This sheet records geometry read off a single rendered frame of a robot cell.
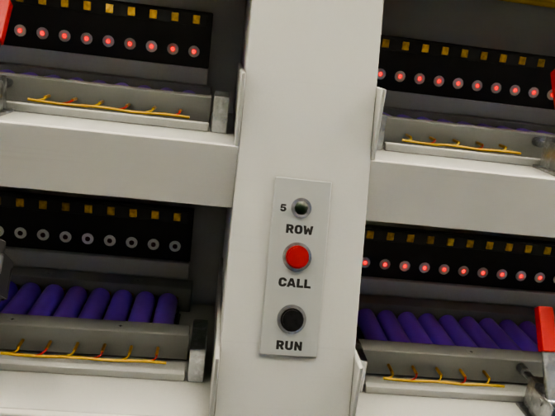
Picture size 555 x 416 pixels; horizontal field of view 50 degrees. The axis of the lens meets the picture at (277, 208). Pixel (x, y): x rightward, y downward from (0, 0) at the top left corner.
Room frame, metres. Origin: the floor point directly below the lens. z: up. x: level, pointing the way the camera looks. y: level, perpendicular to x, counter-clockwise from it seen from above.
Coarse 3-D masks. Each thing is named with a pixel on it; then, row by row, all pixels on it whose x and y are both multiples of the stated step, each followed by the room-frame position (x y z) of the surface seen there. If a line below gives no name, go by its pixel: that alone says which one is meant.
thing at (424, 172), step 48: (384, 48) 0.58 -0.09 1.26; (432, 48) 0.59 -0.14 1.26; (480, 48) 0.59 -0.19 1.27; (384, 96) 0.41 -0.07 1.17; (432, 96) 0.60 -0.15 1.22; (480, 96) 0.61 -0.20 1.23; (528, 96) 0.61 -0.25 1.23; (384, 144) 0.47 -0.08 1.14; (432, 144) 0.48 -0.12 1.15; (480, 144) 0.49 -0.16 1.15; (528, 144) 0.50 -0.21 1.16; (384, 192) 0.43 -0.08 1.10; (432, 192) 0.43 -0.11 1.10; (480, 192) 0.43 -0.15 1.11; (528, 192) 0.44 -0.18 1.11
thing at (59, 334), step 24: (0, 336) 0.46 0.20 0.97; (24, 336) 0.46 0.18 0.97; (48, 336) 0.46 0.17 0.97; (72, 336) 0.47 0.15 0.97; (96, 336) 0.47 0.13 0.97; (120, 336) 0.47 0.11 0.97; (144, 336) 0.47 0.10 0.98; (168, 336) 0.47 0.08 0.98; (96, 360) 0.45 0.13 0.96; (120, 360) 0.46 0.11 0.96; (144, 360) 0.46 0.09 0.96
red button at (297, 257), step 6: (294, 246) 0.41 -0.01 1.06; (300, 246) 0.41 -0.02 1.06; (288, 252) 0.41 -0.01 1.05; (294, 252) 0.41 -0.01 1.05; (300, 252) 0.41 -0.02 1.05; (306, 252) 0.41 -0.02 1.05; (288, 258) 0.41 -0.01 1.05; (294, 258) 0.41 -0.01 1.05; (300, 258) 0.41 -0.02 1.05; (306, 258) 0.41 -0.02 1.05; (288, 264) 0.41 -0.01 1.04; (294, 264) 0.41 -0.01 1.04; (300, 264) 0.41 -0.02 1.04
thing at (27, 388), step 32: (32, 256) 0.56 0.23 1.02; (64, 256) 0.56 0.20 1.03; (96, 256) 0.57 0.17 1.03; (192, 320) 0.55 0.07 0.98; (32, 352) 0.47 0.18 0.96; (64, 352) 0.47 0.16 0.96; (192, 352) 0.45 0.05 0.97; (0, 384) 0.42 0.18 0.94; (32, 384) 0.43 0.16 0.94; (64, 384) 0.43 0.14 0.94; (96, 384) 0.44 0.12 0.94; (128, 384) 0.44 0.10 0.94; (160, 384) 0.45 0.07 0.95; (192, 384) 0.45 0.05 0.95
